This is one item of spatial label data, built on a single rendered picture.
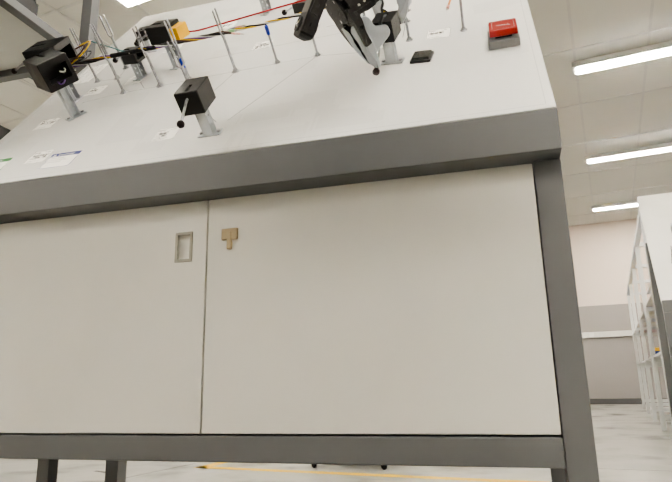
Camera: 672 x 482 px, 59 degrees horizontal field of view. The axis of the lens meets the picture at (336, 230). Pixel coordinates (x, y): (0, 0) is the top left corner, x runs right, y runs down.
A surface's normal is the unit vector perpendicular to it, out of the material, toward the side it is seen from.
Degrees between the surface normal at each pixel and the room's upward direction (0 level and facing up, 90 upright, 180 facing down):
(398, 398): 90
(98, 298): 90
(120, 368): 90
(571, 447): 90
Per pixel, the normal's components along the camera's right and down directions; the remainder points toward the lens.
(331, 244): -0.29, -0.23
